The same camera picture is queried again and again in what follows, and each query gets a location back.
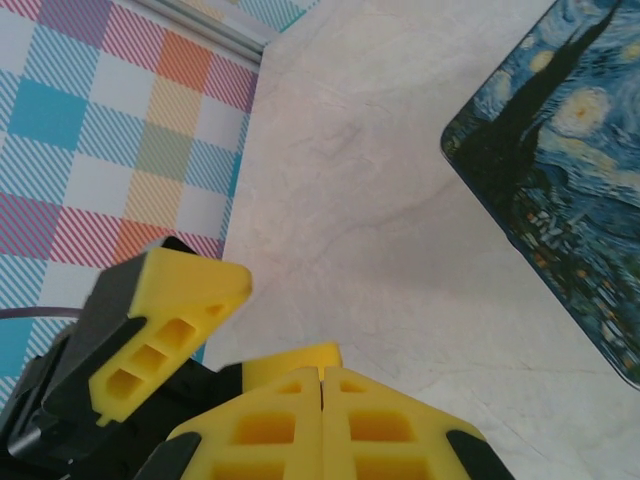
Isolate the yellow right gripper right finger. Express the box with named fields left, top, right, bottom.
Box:
left=321, top=366, right=517, bottom=480

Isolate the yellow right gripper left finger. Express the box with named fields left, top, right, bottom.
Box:
left=134, top=367, right=325, bottom=480

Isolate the starry night print mat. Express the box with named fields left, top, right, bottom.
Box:
left=439, top=0, right=640, bottom=392

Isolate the aluminium frame post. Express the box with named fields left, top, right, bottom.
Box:
left=142, top=0, right=269, bottom=65

